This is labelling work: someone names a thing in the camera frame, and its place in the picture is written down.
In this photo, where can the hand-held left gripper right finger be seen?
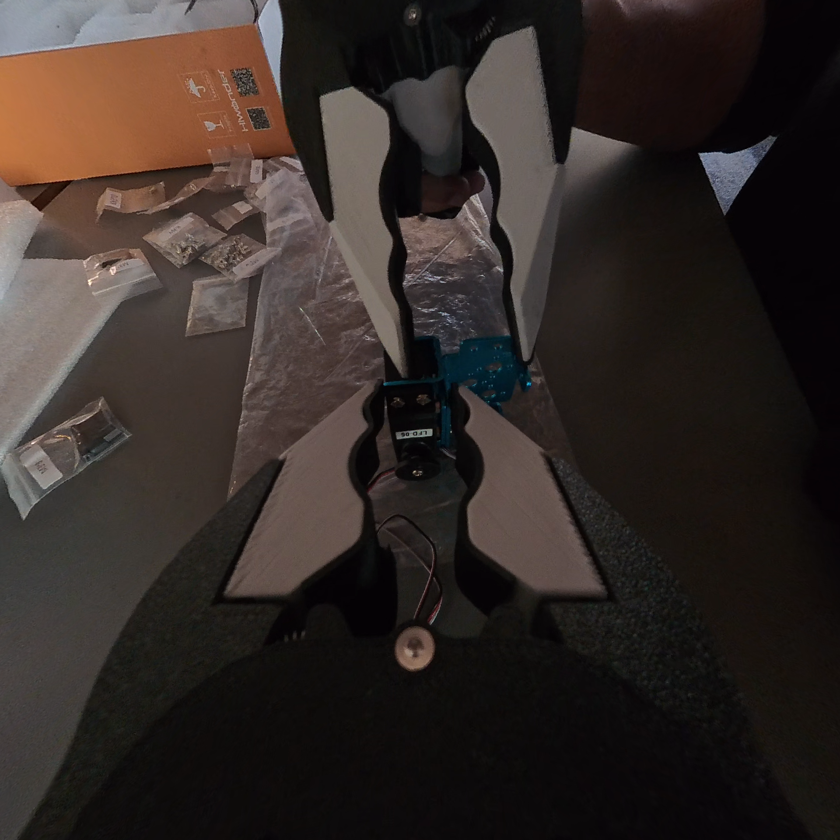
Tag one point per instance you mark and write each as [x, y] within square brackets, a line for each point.
[525, 518]

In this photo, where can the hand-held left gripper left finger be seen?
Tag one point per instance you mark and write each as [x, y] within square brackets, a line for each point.
[302, 518]

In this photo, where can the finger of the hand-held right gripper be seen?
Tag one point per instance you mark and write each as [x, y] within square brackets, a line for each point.
[525, 170]
[358, 197]

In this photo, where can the blue metal U bracket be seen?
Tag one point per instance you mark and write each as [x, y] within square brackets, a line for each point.
[489, 371]

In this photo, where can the person's right hand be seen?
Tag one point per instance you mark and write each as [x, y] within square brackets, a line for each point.
[453, 190]

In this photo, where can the large clear plastic bag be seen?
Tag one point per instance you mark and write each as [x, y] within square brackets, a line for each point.
[295, 367]

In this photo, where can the pile of small screw bags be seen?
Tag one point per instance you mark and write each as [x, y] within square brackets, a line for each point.
[210, 249]

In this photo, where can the clear bag with black parts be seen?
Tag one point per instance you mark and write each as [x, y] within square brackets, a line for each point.
[72, 446]

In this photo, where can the orange cardboard box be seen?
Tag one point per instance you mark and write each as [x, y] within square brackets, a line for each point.
[118, 105]

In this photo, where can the white foam box insert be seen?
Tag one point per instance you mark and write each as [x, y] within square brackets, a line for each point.
[98, 23]

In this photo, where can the person's black clothing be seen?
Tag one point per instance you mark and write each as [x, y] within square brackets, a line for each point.
[794, 295]

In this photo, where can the white foam sheet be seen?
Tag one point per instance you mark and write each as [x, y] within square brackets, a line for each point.
[46, 341]

